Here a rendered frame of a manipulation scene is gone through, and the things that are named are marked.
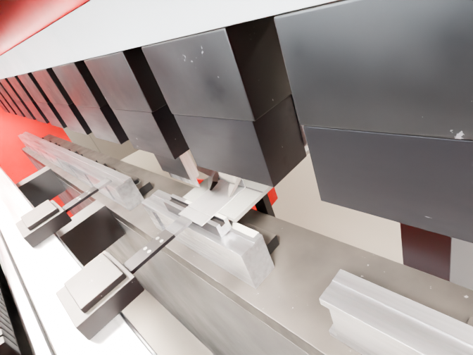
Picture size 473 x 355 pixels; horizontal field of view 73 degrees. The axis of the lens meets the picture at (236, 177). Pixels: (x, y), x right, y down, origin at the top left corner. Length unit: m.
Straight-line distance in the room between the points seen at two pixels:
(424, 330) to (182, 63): 0.41
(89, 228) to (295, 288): 0.78
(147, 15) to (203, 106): 0.10
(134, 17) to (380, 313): 0.45
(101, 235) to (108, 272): 0.62
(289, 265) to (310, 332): 0.14
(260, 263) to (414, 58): 0.49
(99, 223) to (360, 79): 1.07
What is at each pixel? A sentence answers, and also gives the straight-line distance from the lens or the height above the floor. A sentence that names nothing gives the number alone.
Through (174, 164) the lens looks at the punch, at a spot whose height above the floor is 1.13.
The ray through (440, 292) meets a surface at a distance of 0.61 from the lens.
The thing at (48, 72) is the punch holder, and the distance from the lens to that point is 0.83.
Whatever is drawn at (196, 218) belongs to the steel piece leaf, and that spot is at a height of 1.00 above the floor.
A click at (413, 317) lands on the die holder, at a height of 0.97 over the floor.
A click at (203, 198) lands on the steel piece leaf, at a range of 0.70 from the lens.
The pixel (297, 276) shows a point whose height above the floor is 0.87.
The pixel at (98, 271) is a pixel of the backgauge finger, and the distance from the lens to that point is 0.62.
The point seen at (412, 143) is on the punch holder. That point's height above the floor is 1.25.
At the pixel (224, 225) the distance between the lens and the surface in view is 0.63.
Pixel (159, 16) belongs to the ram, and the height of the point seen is 1.36.
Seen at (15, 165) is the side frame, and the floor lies 0.79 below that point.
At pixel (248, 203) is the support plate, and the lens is 0.63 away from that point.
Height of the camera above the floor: 1.37
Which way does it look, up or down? 31 degrees down
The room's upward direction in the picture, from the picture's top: 22 degrees counter-clockwise
